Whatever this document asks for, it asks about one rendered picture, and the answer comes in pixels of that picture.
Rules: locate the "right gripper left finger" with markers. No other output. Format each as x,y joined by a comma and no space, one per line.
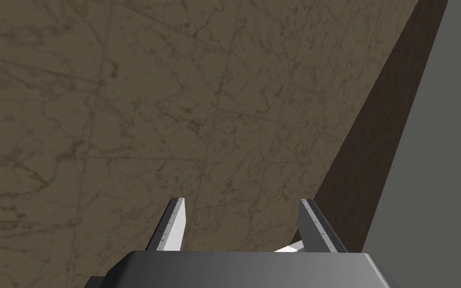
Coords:
171,230

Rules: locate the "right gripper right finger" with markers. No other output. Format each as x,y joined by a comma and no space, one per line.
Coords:
315,232

